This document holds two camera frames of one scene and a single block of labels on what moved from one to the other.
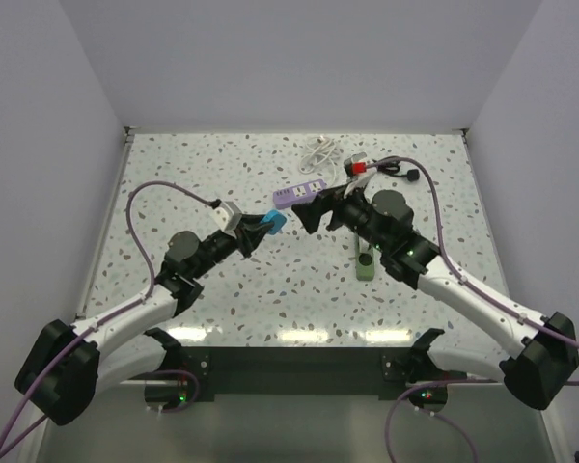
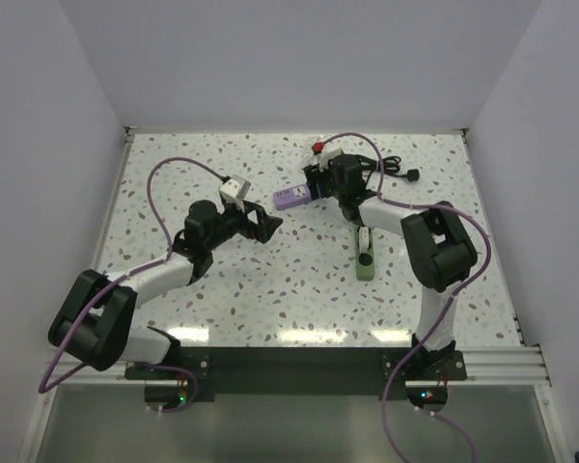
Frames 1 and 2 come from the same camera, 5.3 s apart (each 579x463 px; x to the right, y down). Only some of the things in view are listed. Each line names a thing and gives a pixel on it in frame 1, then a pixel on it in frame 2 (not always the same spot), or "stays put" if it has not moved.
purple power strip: (296, 194) stays put
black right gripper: (331, 200) -> (315, 175)
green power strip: (365, 258) stays put
